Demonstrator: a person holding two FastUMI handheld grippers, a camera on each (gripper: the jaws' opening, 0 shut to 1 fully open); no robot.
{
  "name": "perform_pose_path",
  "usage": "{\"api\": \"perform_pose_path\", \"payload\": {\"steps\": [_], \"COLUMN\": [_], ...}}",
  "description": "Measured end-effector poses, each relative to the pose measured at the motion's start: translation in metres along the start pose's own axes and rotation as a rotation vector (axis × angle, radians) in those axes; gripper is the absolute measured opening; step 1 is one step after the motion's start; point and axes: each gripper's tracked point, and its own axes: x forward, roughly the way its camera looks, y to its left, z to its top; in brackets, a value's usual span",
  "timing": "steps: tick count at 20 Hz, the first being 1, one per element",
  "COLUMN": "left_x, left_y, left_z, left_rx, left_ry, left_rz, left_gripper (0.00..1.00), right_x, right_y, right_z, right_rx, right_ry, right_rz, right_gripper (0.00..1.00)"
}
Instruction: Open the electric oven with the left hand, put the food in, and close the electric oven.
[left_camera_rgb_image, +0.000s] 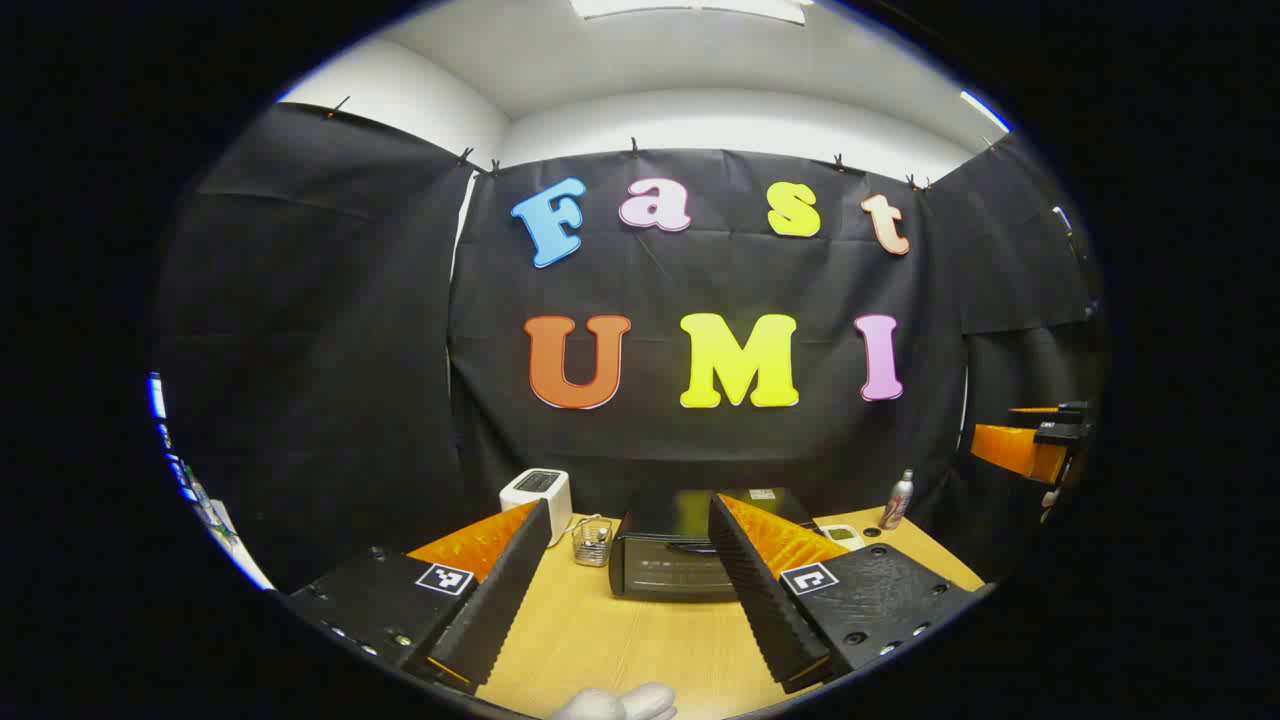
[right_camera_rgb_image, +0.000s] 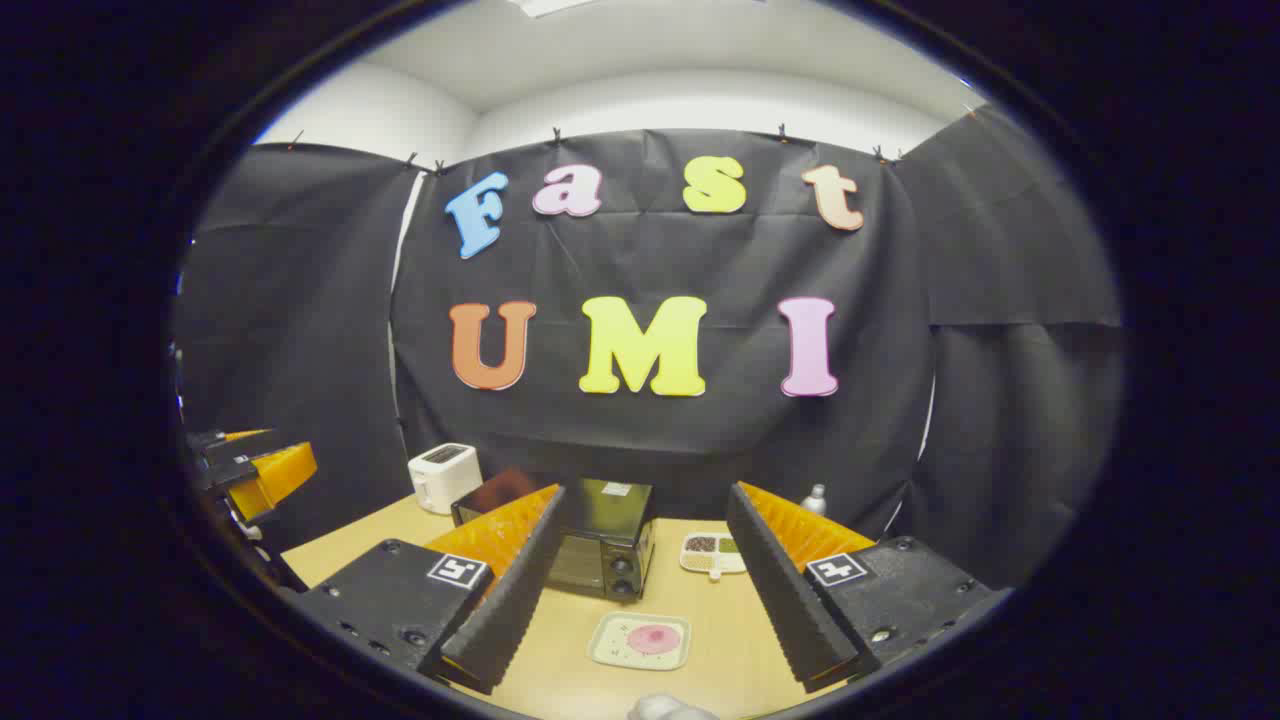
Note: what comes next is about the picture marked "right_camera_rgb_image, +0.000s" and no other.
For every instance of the white toaster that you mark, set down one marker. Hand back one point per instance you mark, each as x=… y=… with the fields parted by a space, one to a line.
x=445 y=475

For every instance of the black electric oven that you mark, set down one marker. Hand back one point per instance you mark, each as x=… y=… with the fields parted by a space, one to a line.
x=610 y=510

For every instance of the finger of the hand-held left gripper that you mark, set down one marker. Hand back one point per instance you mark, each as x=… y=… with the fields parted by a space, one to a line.
x=240 y=447
x=275 y=478

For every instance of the pink ham slice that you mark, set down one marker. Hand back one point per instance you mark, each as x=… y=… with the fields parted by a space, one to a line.
x=654 y=639

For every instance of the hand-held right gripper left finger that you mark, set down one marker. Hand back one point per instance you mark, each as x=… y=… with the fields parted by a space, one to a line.
x=510 y=600

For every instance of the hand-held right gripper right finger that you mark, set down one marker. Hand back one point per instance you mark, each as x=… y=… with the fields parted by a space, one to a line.
x=775 y=600

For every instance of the white divided tray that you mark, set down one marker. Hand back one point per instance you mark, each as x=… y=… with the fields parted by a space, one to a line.
x=712 y=562

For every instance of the pink label drink bottle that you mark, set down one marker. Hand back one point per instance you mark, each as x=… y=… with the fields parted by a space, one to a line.
x=815 y=503

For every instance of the white square plate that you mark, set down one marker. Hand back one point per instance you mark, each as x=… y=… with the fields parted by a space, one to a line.
x=605 y=655

